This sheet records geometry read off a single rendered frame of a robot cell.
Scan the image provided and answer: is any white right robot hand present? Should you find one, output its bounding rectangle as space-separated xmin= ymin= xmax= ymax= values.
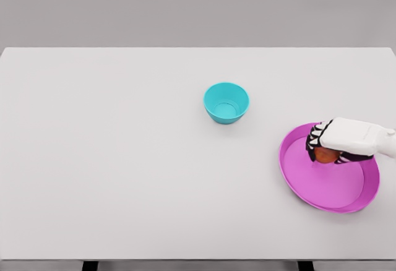
xmin=305 ymin=117 xmax=384 ymax=164

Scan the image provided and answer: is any red apple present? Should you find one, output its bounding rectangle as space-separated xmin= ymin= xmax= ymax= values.
xmin=313 ymin=147 xmax=341 ymax=164

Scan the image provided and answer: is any pink plate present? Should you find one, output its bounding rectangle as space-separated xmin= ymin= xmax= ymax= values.
xmin=278 ymin=122 xmax=381 ymax=214

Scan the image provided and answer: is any blue bowl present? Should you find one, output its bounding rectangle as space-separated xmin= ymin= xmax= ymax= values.
xmin=202 ymin=82 xmax=250 ymax=126

